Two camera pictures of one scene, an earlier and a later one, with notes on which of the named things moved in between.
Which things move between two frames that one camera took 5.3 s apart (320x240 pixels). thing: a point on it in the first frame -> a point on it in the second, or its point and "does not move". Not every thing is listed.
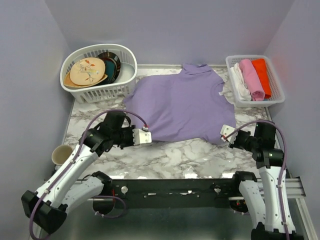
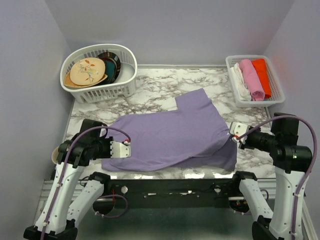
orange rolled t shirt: x=261 y=68 does not move
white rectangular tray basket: x=277 y=93 does not move
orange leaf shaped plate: x=67 y=82 does not move
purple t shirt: x=190 y=105 -> x=195 y=135
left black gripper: x=130 y=142 -> x=107 y=155
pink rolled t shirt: x=256 y=88 does not move
